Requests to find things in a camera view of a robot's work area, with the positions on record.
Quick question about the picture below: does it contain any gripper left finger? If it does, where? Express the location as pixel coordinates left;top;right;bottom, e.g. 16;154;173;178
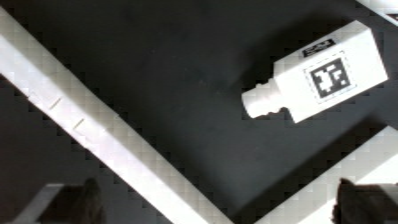
11;178;107;224

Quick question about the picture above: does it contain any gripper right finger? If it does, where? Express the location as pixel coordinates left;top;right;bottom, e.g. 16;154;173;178
333;178;398;224

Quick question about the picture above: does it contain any white right fence bar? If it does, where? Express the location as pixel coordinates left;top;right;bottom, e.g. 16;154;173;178
255;126;398;224

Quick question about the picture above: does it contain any white fence bar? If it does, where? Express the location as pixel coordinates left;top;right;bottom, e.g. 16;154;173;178
0;7;233;224
255;126;398;224

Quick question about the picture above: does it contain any white front fence bar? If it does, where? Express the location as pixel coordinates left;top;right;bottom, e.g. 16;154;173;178
0;7;233;224

